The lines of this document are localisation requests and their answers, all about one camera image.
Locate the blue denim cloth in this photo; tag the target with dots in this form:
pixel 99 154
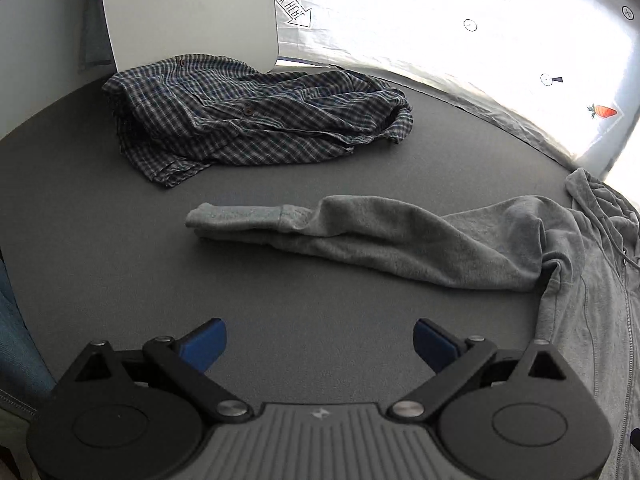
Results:
pixel 20 345

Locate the white board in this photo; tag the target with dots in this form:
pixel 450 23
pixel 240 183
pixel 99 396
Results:
pixel 190 10

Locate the grey zip hoodie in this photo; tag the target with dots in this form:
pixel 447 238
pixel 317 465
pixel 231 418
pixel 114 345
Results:
pixel 450 250

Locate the blue plaid shirt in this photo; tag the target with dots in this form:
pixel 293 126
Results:
pixel 250 115

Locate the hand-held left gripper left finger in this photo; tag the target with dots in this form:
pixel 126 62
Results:
pixel 205 342

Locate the grey hanging cloth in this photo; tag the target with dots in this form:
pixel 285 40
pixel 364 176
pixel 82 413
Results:
pixel 95 30

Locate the white printed sheet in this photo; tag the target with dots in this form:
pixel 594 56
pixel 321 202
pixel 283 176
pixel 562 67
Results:
pixel 450 35

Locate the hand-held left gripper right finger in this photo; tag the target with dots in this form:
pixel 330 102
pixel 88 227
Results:
pixel 434 342

